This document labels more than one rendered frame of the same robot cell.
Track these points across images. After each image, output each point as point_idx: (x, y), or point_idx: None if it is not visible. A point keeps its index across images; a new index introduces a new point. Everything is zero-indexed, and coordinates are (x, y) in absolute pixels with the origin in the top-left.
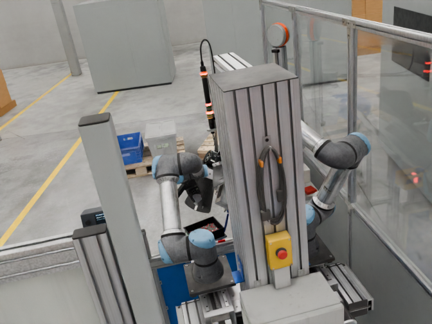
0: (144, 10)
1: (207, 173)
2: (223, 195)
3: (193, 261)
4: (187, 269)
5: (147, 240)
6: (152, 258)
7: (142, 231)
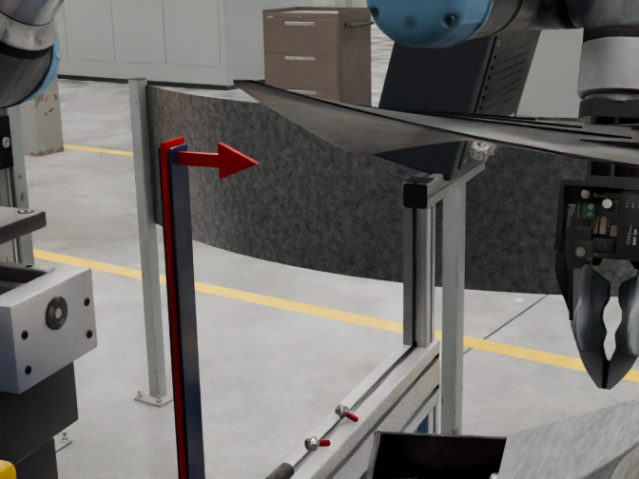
0: None
1: (370, 4)
2: (553, 437)
3: (65, 266)
4: (2, 209)
5: (418, 251)
6: (401, 346)
7: (413, 179)
